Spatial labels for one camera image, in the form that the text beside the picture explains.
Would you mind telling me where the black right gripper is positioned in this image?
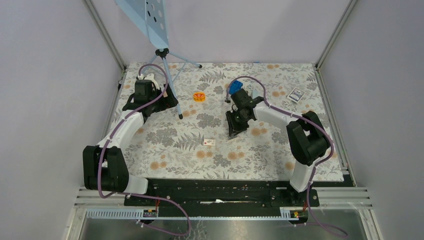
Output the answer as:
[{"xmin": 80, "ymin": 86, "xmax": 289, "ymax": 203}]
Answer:
[{"xmin": 226, "ymin": 108, "xmax": 251, "ymax": 137}]

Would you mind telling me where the cardboard staple box sleeve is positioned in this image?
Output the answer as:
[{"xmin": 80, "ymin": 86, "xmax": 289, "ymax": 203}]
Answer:
[{"xmin": 203, "ymin": 138, "xmax": 216, "ymax": 147}]

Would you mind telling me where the silver stapler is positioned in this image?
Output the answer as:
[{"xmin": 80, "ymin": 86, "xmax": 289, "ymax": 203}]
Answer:
[{"xmin": 251, "ymin": 89, "xmax": 261, "ymax": 99}]

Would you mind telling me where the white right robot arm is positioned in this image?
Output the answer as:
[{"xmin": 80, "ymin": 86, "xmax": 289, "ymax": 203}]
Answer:
[{"xmin": 225, "ymin": 89, "xmax": 334, "ymax": 206}]

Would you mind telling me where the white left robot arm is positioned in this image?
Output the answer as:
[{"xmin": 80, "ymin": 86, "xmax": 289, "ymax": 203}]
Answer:
[{"xmin": 82, "ymin": 79, "xmax": 178, "ymax": 206}]

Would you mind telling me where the blue toy car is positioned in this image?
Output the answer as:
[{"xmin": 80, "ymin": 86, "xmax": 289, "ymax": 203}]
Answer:
[{"xmin": 228, "ymin": 80, "xmax": 243, "ymax": 95}]

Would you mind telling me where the orange tape roll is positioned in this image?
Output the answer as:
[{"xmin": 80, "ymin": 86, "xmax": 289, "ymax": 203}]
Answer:
[{"xmin": 193, "ymin": 92, "xmax": 206, "ymax": 102}]

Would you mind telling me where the floral tablecloth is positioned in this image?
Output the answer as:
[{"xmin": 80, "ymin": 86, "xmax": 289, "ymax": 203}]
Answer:
[{"xmin": 123, "ymin": 63, "xmax": 330, "ymax": 181}]

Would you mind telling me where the blue music stand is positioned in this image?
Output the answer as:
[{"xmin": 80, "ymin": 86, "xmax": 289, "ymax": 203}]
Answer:
[{"xmin": 116, "ymin": 0, "xmax": 203, "ymax": 119}]

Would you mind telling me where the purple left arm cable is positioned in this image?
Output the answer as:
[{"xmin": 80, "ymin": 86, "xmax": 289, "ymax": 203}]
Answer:
[{"xmin": 97, "ymin": 63, "xmax": 193, "ymax": 237}]

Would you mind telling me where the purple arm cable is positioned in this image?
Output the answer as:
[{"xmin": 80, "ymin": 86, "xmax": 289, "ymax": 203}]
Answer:
[
  {"xmin": 97, "ymin": 63, "xmax": 193, "ymax": 237},
  {"xmin": 225, "ymin": 75, "xmax": 350, "ymax": 239}
]

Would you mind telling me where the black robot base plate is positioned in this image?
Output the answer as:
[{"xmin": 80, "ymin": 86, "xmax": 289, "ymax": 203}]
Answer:
[{"xmin": 124, "ymin": 178, "xmax": 320, "ymax": 218}]

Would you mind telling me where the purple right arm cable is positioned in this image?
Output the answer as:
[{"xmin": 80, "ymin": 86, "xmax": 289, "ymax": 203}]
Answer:
[{"xmin": 225, "ymin": 75, "xmax": 350, "ymax": 239}]

